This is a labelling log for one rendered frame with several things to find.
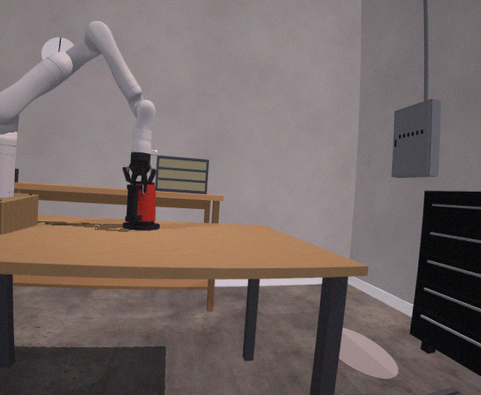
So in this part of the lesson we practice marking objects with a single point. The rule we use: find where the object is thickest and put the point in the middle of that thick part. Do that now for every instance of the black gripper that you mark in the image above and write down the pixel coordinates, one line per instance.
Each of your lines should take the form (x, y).
(140, 165)

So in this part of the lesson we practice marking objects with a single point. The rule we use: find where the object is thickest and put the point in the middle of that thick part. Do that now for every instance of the dark grey round disc with center stud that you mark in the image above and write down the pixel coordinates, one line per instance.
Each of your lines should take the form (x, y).
(130, 226)

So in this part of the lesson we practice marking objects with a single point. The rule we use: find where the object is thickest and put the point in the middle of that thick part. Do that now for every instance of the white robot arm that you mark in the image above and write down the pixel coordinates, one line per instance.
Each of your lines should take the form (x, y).
(53, 71)

